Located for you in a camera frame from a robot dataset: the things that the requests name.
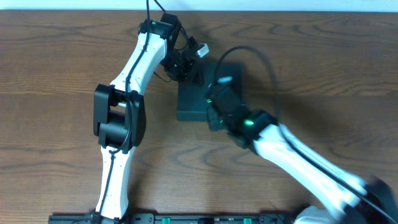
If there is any dark green gift box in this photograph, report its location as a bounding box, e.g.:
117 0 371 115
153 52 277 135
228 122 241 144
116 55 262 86
176 62 244 121

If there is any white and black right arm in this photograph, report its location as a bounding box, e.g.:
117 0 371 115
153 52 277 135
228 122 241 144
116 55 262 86
206 83 397 223

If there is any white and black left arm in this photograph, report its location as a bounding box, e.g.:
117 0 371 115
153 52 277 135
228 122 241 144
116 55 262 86
88 12 209 223

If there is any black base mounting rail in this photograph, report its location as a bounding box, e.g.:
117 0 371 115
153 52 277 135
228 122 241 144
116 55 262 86
48 213 294 224

